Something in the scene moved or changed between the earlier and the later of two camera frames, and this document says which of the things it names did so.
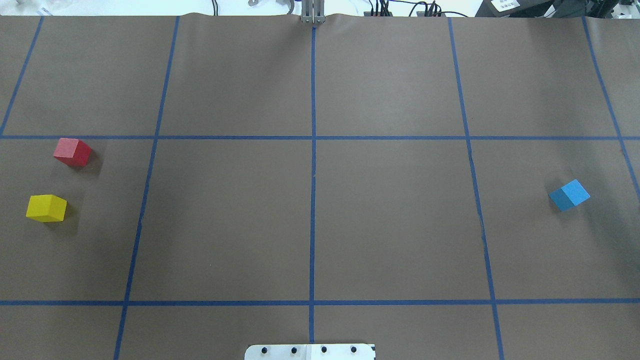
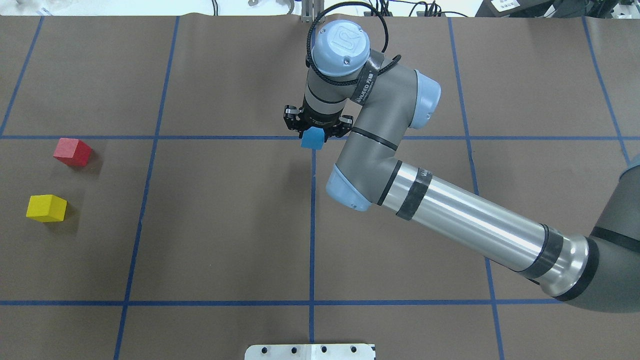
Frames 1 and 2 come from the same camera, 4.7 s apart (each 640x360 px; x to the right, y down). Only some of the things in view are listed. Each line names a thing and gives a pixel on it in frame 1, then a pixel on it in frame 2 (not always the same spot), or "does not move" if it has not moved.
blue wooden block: (570, 195) to (313, 138)
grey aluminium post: (312, 11) does not move
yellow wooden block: (46, 208) does not move
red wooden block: (73, 152) does not move
